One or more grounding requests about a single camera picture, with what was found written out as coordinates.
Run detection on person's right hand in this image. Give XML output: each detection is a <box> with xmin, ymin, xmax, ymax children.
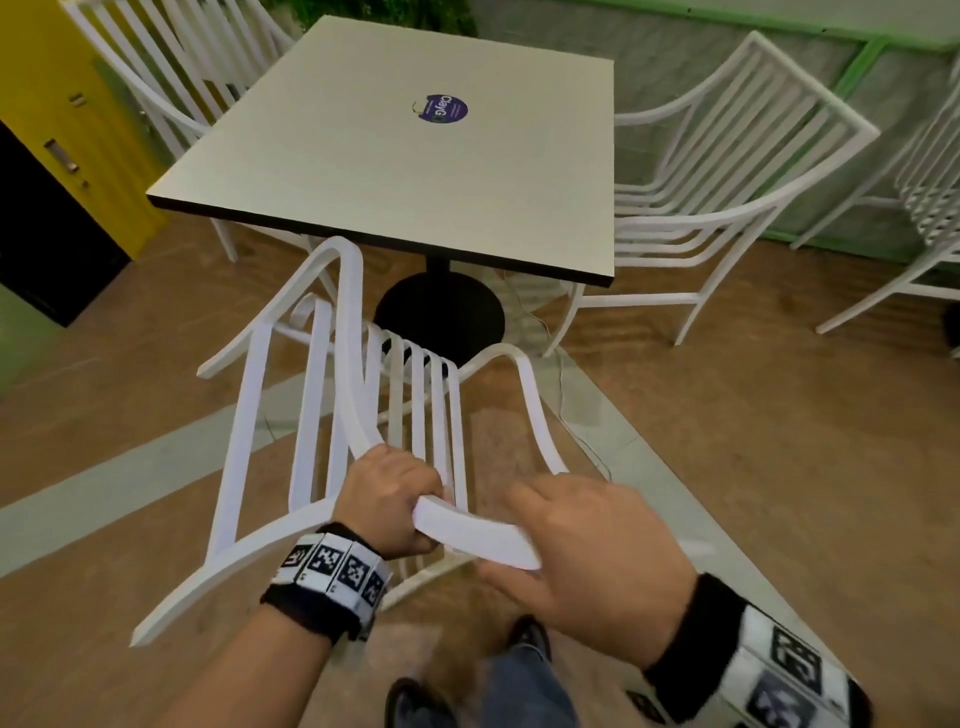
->
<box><xmin>477</xmin><ymin>474</ymin><xmax>699</xmax><ymax>671</ymax></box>

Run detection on person's left hand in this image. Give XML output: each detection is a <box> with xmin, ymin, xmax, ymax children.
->
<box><xmin>332</xmin><ymin>444</ymin><xmax>456</xmax><ymax>561</ymax></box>

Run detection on white slatted metal chair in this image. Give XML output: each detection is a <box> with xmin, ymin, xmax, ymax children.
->
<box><xmin>791</xmin><ymin>52</ymin><xmax>960</xmax><ymax>336</ymax></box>
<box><xmin>543</xmin><ymin>30</ymin><xmax>882</xmax><ymax>358</ymax></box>
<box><xmin>129</xmin><ymin>236</ymin><xmax>571</xmax><ymax>648</ymax></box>
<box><xmin>60</xmin><ymin>0</ymin><xmax>340</xmax><ymax>303</ymax></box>

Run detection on person's left forearm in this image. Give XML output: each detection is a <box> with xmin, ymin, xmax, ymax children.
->
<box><xmin>153</xmin><ymin>600</ymin><xmax>340</xmax><ymax>728</ymax></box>

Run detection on black shoe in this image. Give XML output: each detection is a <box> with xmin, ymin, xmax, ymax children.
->
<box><xmin>508</xmin><ymin>615</ymin><xmax>554</xmax><ymax>663</ymax></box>
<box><xmin>384</xmin><ymin>678</ymin><xmax>460</xmax><ymax>728</ymax></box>

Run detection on blue jeans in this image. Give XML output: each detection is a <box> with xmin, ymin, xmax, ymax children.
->
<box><xmin>478</xmin><ymin>643</ymin><xmax>580</xmax><ymax>728</ymax></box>

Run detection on black wristband with marker tags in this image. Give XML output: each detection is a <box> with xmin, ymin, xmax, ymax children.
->
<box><xmin>643</xmin><ymin>573</ymin><xmax>876</xmax><ymax>728</ymax></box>
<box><xmin>260</xmin><ymin>522</ymin><xmax>394</xmax><ymax>645</ymax></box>

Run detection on white square table black base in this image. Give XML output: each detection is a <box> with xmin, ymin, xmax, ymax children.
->
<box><xmin>146</xmin><ymin>15</ymin><xmax>616</xmax><ymax>369</ymax></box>

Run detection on round purple sticker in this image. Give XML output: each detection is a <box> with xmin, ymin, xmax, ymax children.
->
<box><xmin>411</xmin><ymin>93</ymin><xmax>470</xmax><ymax>126</ymax></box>

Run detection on black cabinet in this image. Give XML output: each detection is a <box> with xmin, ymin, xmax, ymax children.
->
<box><xmin>0</xmin><ymin>120</ymin><xmax>133</xmax><ymax>328</ymax></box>

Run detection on green plant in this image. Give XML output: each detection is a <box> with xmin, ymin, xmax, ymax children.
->
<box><xmin>262</xmin><ymin>0</ymin><xmax>478</xmax><ymax>37</ymax></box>

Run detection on yellow cabinet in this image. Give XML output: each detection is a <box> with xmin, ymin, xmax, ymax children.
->
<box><xmin>0</xmin><ymin>0</ymin><xmax>171</xmax><ymax>261</ymax></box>

